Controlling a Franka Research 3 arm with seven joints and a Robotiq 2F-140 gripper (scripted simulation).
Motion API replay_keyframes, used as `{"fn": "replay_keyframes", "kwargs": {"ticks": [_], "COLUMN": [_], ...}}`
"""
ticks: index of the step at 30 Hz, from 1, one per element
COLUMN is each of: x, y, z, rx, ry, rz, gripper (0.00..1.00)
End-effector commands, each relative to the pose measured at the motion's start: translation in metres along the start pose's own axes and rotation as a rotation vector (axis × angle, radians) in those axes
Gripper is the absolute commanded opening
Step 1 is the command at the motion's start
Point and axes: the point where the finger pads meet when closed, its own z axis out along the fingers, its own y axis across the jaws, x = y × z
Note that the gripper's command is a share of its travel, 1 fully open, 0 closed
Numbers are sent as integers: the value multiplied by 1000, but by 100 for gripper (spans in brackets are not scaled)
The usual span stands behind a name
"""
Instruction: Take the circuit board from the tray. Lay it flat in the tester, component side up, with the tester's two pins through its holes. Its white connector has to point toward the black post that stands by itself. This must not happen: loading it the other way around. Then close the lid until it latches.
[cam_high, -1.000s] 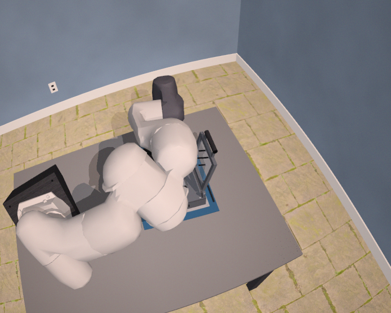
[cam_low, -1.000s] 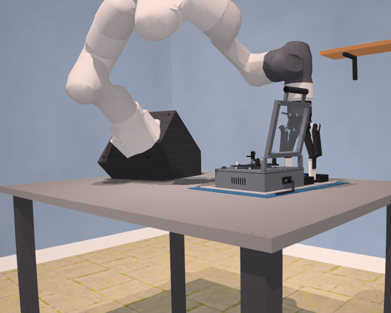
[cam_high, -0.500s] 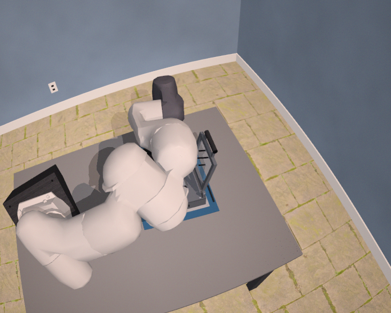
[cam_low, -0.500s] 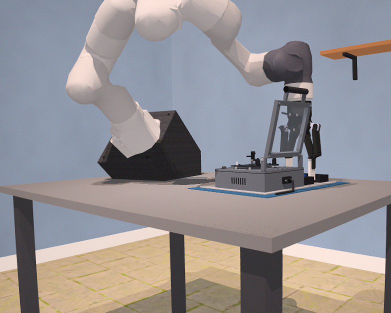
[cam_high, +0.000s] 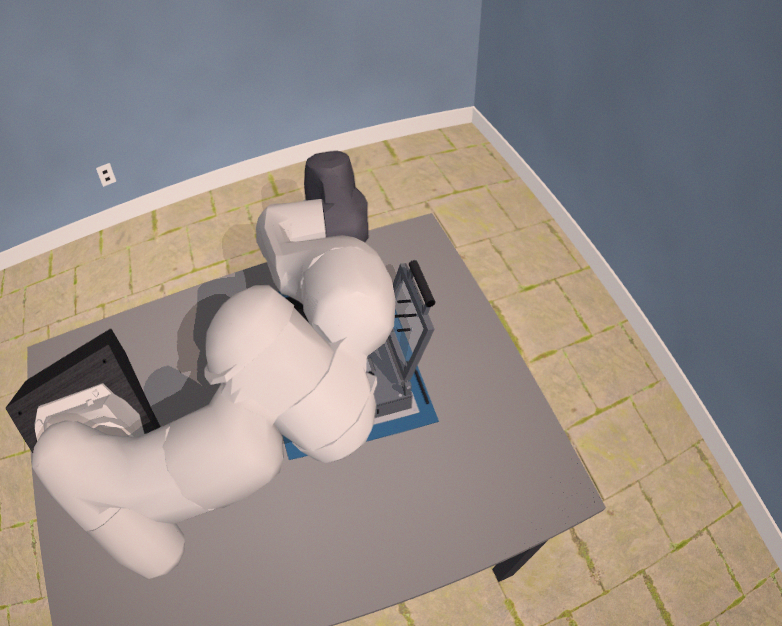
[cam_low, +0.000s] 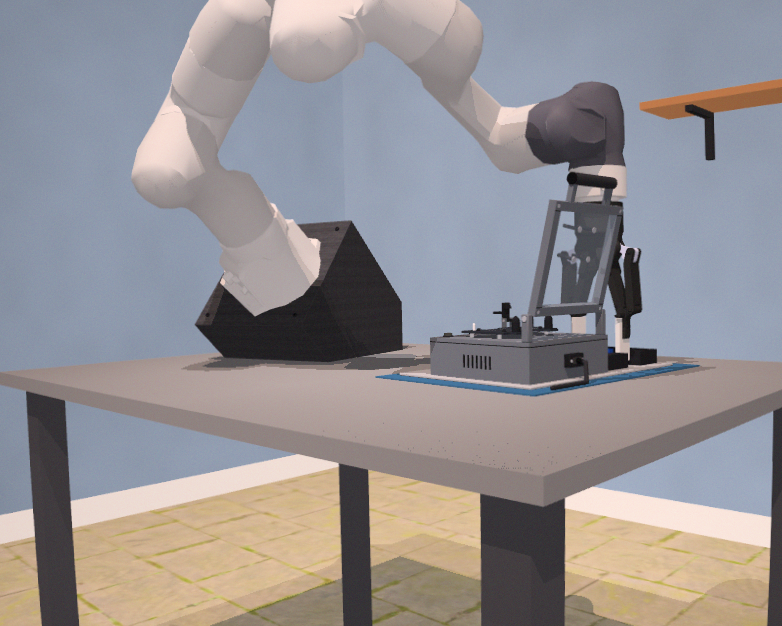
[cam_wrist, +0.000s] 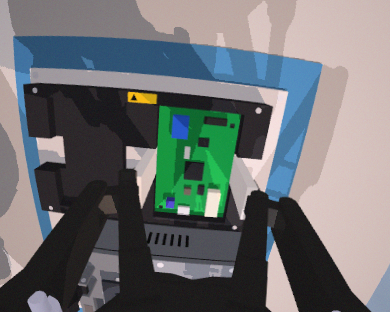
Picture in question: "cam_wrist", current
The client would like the green circuit board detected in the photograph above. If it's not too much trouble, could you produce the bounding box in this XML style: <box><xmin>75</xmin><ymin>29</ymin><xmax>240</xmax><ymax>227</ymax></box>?
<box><xmin>155</xmin><ymin>106</ymin><xmax>241</xmax><ymax>217</ymax></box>

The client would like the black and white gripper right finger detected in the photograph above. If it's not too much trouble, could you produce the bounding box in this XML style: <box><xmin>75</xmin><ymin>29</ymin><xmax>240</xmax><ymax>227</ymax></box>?
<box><xmin>225</xmin><ymin>155</ymin><xmax>371</xmax><ymax>312</ymax></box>

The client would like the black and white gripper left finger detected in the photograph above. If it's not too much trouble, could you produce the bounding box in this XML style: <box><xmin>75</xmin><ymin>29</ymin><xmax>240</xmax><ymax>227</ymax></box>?
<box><xmin>0</xmin><ymin>148</ymin><xmax>164</xmax><ymax>312</ymax></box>

